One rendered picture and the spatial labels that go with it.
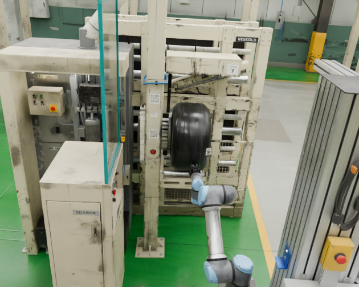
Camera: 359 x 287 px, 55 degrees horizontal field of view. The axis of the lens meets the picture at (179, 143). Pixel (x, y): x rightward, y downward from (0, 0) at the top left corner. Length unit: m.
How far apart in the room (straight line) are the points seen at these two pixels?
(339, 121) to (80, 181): 1.38
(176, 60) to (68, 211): 1.43
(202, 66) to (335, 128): 1.74
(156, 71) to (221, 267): 1.41
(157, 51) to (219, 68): 0.58
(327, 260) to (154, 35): 1.77
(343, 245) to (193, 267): 2.01
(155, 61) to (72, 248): 1.37
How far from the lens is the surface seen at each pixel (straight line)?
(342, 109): 1.23
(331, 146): 1.27
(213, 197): 1.99
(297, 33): 11.93
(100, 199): 2.02
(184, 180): 2.79
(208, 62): 2.82
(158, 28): 2.49
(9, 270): 3.44
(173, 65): 2.80
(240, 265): 1.99
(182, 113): 2.60
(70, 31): 12.20
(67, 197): 2.06
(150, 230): 3.21
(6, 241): 3.75
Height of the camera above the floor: 2.31
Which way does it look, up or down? 25 degrees down
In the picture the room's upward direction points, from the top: 4 degrees clockwise
